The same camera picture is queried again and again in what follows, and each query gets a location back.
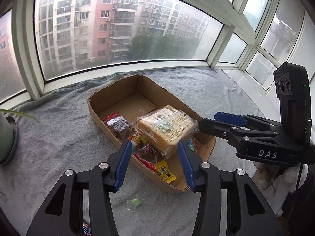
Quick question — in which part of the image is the bagged sliced bread loaf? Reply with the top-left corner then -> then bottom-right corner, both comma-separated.
132,105 -> 199,158

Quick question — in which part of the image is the yellow candy packet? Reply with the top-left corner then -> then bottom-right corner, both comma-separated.
156,160 -> 177,183

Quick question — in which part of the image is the red striped snack packet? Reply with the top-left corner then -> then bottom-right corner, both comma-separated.
133,142 -> 160,172

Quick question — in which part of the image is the packaged braised egg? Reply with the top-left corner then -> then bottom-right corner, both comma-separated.
129,133 -> 148,152

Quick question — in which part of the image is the red jujube snack bag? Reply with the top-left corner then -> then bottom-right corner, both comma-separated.
103,112 -> 134,141

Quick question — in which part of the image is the white gloved right hand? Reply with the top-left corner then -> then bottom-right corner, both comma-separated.
252,162 -> 301,217

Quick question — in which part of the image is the brown Snickers bar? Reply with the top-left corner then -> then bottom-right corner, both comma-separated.
83,222 -> 92,236

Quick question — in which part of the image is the green candy packet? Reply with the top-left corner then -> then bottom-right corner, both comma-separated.
127,196 -> 143,210

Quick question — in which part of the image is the open cardboard box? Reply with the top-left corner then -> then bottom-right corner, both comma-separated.
87,75 -> 216,193

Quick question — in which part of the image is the green potted spider plant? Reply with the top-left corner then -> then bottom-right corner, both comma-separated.
1,109 -> 39,166

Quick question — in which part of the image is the black camera module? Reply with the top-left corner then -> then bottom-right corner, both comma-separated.
273,62 -> 312,144

